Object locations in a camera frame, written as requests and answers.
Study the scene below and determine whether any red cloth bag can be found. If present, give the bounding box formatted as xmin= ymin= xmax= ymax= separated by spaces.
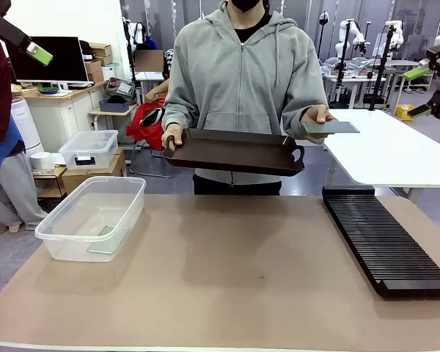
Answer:
xmin=126 ymin=102 xmax=168 ymax=151

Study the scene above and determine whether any grey tile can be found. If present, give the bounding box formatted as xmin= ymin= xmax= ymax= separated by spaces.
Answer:
xmin=302 ymin=121 xmax=360 ymax=135

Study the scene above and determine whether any small white cylinder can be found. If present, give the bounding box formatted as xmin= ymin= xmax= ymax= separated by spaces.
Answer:
xmin=29 ymin=151 xmax=56 ymax=172

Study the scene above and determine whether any large cardboard box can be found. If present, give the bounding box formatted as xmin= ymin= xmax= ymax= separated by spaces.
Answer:
xmin=61 ymin=148 xmax=128 ymax=195

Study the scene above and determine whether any black computer monitor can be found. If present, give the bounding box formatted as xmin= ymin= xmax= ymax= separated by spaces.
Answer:
xmin=7 ymin=35 xmax=91 ymax=84

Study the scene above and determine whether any black slotted PCB rack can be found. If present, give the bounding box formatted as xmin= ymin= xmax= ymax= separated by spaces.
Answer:
xmin=321 ymin=186 xmax=440 ymax=298

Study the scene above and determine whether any clear plastic storage box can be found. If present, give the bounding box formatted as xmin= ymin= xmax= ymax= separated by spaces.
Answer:
xmin=34 ymin=175 xmax=147 ymax=263

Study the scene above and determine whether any black tripod stand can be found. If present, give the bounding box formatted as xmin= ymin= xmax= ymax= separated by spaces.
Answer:
xmin=368 ymin=23 xmax=399 ymax=111

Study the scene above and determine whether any person's right forearm, gray sleeve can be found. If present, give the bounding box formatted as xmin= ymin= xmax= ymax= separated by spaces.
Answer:
xmin=163 ymin=84 xmax=191 ymax=129

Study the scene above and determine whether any person's right hand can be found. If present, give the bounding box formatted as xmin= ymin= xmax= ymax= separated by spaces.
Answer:
xmin=161 ymin=123 xmax=188 ymax=152

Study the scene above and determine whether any blue bin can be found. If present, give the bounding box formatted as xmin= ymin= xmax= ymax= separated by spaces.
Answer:
xmin=98 ymin=98 xmax=130 ymax=113

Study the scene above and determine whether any white table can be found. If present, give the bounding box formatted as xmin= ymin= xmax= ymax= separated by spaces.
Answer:
xmin=324 ymin=109 xmax=440 ymax=205

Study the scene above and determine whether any person's left hand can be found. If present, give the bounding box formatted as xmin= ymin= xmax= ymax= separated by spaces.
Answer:
xmin=300 ymin=105 xmax=338 ymax=125

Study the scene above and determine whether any person in gray hoodie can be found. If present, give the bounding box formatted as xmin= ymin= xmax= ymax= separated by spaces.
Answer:
xmin=161 ymin=0 xmax=331 ymax=196

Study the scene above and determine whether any dark brown serving tray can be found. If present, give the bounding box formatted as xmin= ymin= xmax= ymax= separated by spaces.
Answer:
xmin=161 ymin=128 xmax=305 ymax=177

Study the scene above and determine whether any white cylindrical air purifier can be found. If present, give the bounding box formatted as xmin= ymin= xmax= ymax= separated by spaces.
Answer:
xmin=10 ymin=95 xmax=45 ymax=157

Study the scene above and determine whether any small wooden stand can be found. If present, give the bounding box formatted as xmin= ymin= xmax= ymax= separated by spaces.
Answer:
xmin=32 ymin=165 xmax=67 ymax=201

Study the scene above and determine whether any clear lidded bin, black latch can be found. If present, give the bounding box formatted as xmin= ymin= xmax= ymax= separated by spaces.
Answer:
xmin=58 ymin=129 xmax=120 ymax=171

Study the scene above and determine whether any person's left forearm, gray sleeve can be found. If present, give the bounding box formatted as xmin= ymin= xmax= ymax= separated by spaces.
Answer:
xmin=282 ymin=91 xmax=329 ymax=142

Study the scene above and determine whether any white cabinet with wooden top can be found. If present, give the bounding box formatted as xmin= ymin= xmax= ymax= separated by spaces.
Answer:
xmin=10 ymin=79 xmax=109 ymax=153

